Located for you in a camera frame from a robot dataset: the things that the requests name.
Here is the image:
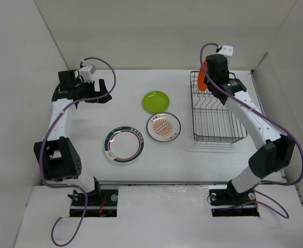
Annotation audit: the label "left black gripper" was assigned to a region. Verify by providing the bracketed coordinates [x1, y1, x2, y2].
[74, 78, 111, 104]

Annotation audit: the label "green plastic plate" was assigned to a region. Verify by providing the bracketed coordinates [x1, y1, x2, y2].
[142, 90, 170, 113]

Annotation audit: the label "orange plastic plate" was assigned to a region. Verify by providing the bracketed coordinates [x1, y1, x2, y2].
[198, 61, 207, 91]

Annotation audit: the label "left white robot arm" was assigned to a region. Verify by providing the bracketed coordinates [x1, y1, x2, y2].
[34, 67, 112, 205]

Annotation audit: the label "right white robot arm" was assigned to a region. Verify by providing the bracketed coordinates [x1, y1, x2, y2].
[204, 54, 295, 206]

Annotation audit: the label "white plate teal rim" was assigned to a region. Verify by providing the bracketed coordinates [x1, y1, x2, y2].
[103, 126, 145, 164]

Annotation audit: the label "white plate orange sunburst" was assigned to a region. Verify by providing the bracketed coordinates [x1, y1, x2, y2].
[146, 112, 181, 143]

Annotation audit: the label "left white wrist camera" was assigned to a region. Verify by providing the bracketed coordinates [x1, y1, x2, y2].
[79, 65, 96, 83]

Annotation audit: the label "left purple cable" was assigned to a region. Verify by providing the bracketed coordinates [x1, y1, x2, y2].
[39, 57, 117, 246]

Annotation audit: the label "purple cable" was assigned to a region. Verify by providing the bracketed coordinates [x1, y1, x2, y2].
[39, 57, 117, 246]
[200, 42, 303, 220]

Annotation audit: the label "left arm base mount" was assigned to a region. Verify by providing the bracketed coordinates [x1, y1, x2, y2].
[68, 189, 118, 218]

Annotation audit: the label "dark wire dish rack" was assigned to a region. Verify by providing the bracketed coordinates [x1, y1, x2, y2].
[190, 71, 248, 144]

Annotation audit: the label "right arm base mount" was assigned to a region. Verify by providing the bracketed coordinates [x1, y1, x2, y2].
[207, 185, 260, 217]

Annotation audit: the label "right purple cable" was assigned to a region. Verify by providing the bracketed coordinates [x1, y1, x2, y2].
[200, 42, 303, 220]

